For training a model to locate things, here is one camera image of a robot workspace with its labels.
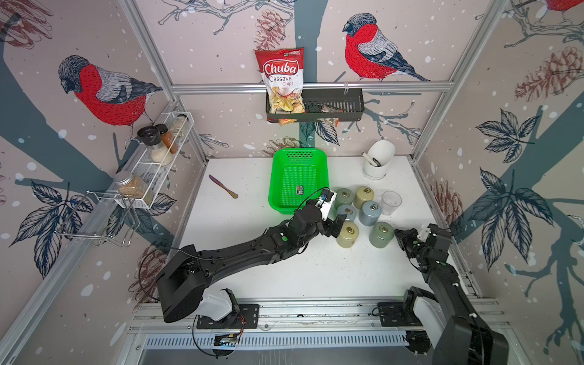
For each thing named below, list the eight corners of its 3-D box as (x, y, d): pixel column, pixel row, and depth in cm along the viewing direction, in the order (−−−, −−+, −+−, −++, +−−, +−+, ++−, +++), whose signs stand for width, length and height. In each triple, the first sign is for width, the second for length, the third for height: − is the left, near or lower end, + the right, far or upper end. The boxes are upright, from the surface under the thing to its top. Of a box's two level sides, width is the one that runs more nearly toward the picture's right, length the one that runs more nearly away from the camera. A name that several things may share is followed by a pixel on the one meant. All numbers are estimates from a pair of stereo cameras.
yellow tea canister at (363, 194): (354, 211, 102) (359, 199, 95) (352, 198, 107) (356, 185, 99) (370, 211, 102) (375, 199, 95) (366, 198, 107) (371, 185, 99)
